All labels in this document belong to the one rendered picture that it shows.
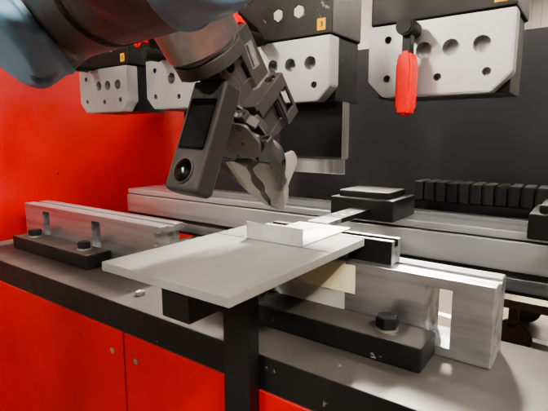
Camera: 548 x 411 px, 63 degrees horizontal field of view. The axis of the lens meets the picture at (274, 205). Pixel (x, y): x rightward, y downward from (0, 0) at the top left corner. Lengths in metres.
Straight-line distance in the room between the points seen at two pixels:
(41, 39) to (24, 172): 0.98
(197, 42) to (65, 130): 0.96
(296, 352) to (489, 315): 0.22
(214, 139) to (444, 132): 0.73
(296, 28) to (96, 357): 0.61
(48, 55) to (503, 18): 0.40
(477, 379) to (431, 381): 0.05
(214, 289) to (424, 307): 0.27
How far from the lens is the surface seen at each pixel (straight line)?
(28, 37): 0.33
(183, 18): 0.24
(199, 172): 0.42
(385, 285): 0.58
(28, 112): 1.30
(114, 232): 0.94
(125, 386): 0.80
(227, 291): 0.39
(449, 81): 0.52
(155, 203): 1.23
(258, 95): 0.47
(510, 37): 0.51
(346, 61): 0.62
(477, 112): 1.06
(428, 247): 0.82
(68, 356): 0.93
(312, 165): 0.63
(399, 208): 0.80
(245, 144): 0.47
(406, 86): 0.49
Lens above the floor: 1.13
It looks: 9 degrees down
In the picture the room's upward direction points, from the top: straight up
